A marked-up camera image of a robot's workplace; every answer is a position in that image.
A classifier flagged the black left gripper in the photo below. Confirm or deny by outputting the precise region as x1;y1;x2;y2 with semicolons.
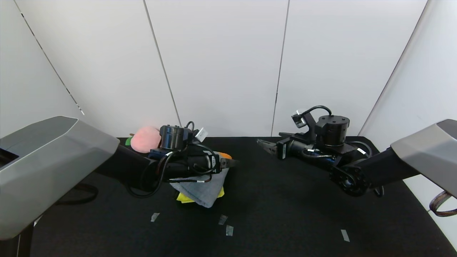
187;152;240;175

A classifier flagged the gripper motor cable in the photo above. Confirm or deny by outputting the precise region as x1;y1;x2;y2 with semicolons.
128;143;219;198
345;141;370;157

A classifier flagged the grey towel orange white pattern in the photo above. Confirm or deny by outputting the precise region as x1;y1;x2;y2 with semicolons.
169;152;232;208

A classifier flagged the yellow microfibre towel black edging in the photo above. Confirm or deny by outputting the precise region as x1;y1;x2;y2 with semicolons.
176;186;225;204

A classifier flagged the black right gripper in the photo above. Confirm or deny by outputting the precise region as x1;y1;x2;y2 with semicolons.
257;132;315;160

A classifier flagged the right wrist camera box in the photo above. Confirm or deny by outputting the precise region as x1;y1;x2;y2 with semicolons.
291;109;308;128

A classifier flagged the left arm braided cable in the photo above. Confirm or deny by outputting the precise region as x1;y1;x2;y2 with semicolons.
55;184;99;206

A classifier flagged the left gripper motor cable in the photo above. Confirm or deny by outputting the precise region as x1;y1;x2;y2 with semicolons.
128;143;219;198

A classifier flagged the pink plush peach toy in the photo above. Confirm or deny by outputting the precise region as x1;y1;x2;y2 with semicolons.
125;126;162;154

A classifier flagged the right gripper motor cable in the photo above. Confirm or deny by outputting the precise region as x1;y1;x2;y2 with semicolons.
345;141;370;157

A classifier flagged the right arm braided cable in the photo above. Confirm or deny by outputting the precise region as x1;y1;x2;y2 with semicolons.
429;191;457;217

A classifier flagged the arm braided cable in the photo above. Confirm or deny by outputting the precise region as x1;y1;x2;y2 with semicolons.
55;184;99;206
429;191;457;217

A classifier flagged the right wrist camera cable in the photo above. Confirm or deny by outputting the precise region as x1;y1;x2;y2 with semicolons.
303;105;332;118

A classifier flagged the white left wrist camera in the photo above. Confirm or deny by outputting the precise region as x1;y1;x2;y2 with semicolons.
194;127;209;143

